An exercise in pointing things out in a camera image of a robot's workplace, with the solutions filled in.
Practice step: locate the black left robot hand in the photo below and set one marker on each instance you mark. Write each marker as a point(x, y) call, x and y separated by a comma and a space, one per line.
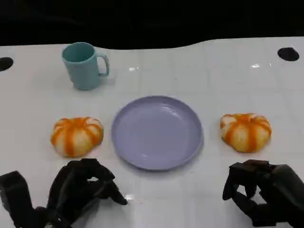
point(69, 187)

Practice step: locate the lilac plate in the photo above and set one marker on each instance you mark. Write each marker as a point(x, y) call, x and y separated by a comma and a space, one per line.
point(156, 133)

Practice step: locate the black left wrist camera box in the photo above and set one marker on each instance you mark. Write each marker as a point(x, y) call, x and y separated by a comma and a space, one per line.
point(14, 190)

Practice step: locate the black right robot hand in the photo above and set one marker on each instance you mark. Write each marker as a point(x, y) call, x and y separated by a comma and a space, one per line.
point(282, 190)

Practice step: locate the pale green mug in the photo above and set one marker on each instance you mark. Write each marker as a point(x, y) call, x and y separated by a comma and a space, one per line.
point(82, 71)

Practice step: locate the orange and white bread roll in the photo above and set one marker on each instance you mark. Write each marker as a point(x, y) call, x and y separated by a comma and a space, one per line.
point(245, 133)
point(76, 136)

